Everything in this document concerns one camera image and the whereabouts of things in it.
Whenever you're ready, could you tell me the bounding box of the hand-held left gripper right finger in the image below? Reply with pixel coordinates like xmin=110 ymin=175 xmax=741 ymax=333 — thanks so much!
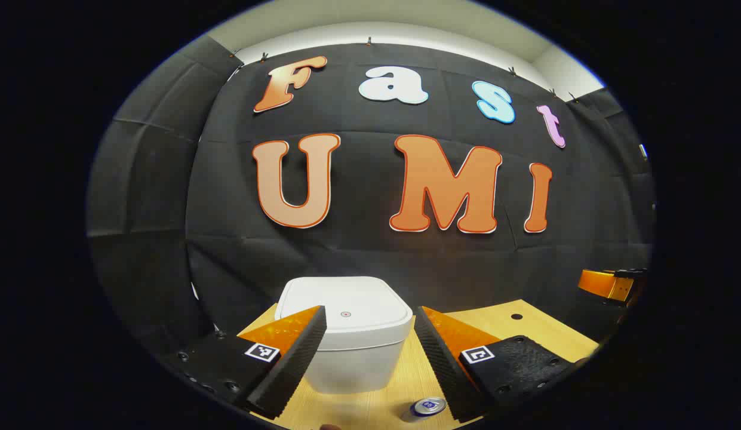
xmin=414 ymin=306 xmax=580 ymax=423

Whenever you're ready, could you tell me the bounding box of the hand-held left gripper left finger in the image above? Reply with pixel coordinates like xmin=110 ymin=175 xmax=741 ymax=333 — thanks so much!
xmin=164 ymin=305 xmax=328 ymax=420

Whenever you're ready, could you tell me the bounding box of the silver blue pop can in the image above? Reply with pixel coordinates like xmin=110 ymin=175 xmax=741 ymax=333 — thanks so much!
xmin=400 ymin=397 xmax=448 ymax=423

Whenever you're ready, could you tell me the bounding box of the white desktop garbage bin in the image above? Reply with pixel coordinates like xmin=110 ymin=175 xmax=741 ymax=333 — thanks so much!
xmin=275 ymin=276 xmax=414 ymax=395

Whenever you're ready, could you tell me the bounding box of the wooden desktop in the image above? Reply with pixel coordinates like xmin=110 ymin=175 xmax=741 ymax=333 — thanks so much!
xmin=236 ymin=299 xmax=601 ymax=430

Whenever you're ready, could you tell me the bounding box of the black backdrop cloth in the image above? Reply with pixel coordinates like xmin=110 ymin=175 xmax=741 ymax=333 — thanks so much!
xmin=87 ymin=35 xmax=656 ymax=371

